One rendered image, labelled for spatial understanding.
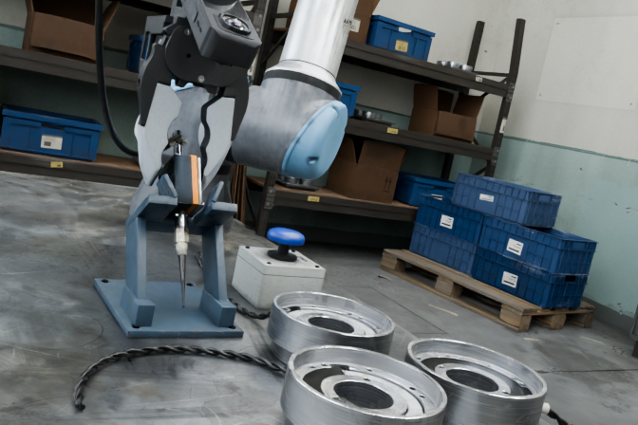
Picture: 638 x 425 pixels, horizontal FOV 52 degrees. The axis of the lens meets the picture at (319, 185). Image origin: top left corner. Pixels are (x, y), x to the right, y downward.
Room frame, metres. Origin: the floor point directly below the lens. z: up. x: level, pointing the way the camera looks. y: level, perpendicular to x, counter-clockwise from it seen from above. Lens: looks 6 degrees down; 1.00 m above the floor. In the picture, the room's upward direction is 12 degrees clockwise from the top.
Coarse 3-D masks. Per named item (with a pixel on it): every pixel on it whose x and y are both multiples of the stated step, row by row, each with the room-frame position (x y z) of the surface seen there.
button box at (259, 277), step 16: (240, 256) 0.69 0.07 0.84; (256, 256) 0.66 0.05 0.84; (272, 256) 0.67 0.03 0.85; (288, 256) 0.67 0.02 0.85; (304, 256) 0.71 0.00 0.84; (240, 272) 0.68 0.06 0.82; (256, 272) 0.65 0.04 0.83; (272, 272) 0.64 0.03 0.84; (288, 272) 0.65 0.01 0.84; (304, 272) 0.66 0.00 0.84; (320, 272) 0.67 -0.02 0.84; (240, 288) 0.67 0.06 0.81; (256, 288) 0.64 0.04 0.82; (272, 288) 0.64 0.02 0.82; (288, 288) 0.65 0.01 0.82; (304, 288) 0.66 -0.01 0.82; (320, 288) 0.67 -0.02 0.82; (256, 304) 0.63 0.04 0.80
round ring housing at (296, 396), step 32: (320, 352) 0.45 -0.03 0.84; (352, 352) 0.46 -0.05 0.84; (288, 384) 0.40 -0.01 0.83; (352, 384) 0.43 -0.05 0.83; (384, 384) 0.44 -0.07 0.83; (416, 384) 0.44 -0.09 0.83; (288, 416) 0.39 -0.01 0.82; (320, 416) 0.37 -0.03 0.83; (352, 416) 0.36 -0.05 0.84; (384, 416) 0.36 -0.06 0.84; (416, 416) 0.37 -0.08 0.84
